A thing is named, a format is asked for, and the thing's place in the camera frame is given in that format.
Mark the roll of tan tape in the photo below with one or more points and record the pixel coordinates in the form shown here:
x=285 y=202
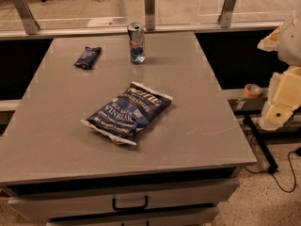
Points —
x=252 y=91

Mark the grey side shelf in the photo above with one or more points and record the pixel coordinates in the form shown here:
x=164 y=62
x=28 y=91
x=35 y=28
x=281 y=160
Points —
x=239 y=102

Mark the silver drink can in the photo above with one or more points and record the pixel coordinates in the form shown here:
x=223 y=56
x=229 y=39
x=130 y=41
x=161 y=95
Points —
x=136 y=42

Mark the black table leg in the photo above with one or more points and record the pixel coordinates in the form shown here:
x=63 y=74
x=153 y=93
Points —
x=272 y=169

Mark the small dark blue snack packet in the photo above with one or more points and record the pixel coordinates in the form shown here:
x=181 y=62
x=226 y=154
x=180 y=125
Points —
x=87 y=59

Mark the metal bracket post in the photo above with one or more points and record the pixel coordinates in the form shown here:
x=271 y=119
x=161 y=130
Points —
x=31 y=27
x=225 y=16
x=149 y=14

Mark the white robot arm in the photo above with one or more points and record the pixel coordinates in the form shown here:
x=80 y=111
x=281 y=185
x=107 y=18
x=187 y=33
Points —
x=289 y=43

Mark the middle metal bracket post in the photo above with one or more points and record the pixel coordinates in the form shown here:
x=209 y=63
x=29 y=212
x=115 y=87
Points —
x=149 y=14

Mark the blue chip bag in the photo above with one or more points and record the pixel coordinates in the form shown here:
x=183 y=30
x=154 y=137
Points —
x=129 y=113

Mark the right metal bracket post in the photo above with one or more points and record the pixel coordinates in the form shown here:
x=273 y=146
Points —
x=225 y=16

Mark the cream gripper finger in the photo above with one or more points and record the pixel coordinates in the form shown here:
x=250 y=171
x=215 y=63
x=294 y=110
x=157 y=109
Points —
x=283 y=98
x=270 y=42

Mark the black upper drawer handle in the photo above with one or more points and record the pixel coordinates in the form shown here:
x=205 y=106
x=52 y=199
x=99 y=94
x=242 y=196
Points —
x=130 y=203

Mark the left metal bracket post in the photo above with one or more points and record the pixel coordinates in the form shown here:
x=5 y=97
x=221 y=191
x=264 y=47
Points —
x=31 y=27

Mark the upper white drawer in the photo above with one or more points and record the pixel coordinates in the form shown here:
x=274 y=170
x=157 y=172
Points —
x=99 y=201

